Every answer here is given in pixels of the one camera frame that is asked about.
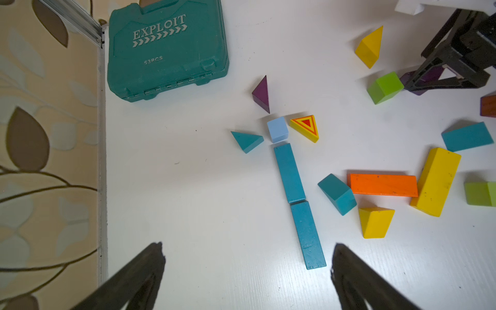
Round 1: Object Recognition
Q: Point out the dark purple triangle block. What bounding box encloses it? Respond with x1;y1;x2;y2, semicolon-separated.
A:
400;67;445;96

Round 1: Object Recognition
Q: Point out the teal house-shaped block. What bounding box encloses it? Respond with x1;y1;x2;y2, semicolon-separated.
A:
442;122;494;152

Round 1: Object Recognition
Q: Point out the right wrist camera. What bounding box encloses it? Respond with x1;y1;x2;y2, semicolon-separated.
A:
395;0;495;16

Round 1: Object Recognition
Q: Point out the light green cube centre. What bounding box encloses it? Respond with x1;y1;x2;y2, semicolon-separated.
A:
464;182;495;207

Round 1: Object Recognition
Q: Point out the brown house-shaped block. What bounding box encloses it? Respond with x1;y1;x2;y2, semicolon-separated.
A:
480;95;496;118

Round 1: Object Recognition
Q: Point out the teal triangle block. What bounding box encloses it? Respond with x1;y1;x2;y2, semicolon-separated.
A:
231;131;264;154

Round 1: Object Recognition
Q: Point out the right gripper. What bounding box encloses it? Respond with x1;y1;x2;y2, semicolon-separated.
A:
402;9;495;91

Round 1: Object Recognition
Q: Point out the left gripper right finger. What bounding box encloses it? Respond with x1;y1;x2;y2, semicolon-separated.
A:
331;243;418;309

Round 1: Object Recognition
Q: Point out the green plastic tool case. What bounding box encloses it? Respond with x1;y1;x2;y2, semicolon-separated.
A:
107;1;229;102

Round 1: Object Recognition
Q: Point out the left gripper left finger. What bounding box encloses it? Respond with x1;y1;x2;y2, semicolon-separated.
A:
73;242;166;309

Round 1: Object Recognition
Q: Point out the teal long block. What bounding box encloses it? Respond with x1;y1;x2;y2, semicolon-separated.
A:
291;201;327;270
274;143;306;204

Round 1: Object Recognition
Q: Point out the teal wedge block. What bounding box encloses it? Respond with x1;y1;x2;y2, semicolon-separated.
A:
318;174;357;216

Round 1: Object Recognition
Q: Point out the orange rectangular block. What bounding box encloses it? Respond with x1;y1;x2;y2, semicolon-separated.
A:
347;174;419;198

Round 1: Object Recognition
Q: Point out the yellow small block bottom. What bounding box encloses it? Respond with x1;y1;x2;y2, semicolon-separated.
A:
359;207;395;239

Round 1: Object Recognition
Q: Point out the light blue cube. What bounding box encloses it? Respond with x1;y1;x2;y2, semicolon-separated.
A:
267;117;289;143

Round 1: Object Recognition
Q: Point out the yellow small block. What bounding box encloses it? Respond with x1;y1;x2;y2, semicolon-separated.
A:
359;207;395;239
355;26;384;68

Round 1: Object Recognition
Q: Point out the long yellow block diagonal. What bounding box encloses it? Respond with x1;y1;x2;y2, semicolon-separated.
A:
409;147;462;217

